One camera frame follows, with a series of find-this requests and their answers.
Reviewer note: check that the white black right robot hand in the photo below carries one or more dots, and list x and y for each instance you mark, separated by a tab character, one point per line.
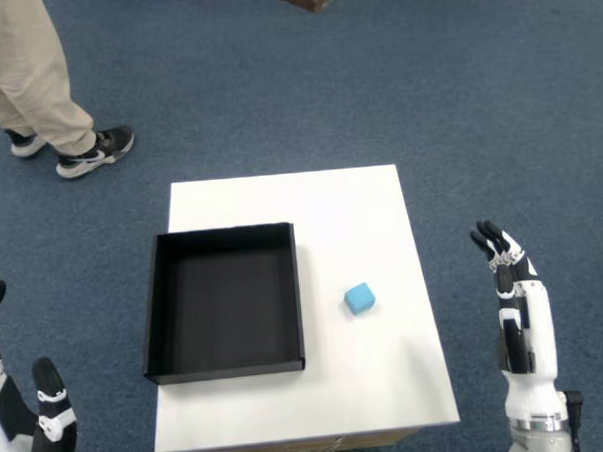
536	326

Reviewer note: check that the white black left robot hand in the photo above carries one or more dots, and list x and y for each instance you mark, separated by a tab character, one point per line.
19	418

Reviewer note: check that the blue cube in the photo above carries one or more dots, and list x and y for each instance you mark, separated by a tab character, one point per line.
360	299

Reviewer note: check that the black open box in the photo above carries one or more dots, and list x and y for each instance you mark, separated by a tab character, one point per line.
225	309

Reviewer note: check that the white wooden table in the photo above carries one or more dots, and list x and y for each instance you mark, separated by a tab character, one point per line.
356	223

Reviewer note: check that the black white sneaker with swoosh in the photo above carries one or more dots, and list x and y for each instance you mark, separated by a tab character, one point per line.
95	155

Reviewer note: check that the person in beige trousers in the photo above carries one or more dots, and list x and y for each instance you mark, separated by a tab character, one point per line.
19	73

